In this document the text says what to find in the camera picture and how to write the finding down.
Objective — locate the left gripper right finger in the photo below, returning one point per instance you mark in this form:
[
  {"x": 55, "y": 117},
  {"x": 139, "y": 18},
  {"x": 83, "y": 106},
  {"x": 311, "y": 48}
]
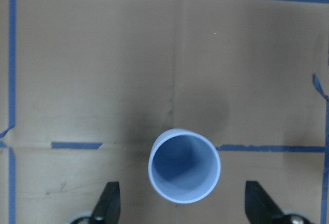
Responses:
[{"x": 259, "y": 206}]

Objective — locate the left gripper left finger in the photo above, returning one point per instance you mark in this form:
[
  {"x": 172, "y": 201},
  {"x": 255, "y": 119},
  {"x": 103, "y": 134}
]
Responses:
[{"x": 107, "y": 209}]

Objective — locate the blue plastic cup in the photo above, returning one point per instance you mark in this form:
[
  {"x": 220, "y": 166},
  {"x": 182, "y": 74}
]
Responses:
[{"x": 184, "y": 167}]

